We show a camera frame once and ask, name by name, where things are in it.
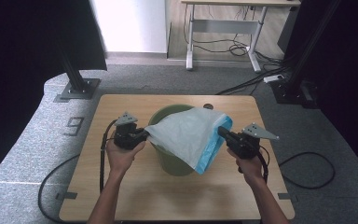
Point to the person's left hand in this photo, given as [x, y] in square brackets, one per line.
[121, 158]

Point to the black curtain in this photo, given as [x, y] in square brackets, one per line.
[18, 62]
[351, 62]

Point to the green plastic trash bin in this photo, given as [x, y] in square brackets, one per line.
[171, 161]

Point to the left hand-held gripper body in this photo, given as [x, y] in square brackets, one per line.
[126, 137]

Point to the white power strip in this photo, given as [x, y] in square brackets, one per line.
[273, 78]

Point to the black metal stand grey base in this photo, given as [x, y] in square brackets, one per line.
[77, 84]

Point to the person's right hand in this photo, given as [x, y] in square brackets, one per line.
[250, 169]

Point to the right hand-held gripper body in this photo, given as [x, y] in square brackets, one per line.
[245, 143]

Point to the white trash bag blue rim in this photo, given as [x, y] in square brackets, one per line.
[183, 133]

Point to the white frame wooden desk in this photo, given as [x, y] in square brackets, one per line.
[227, 26]

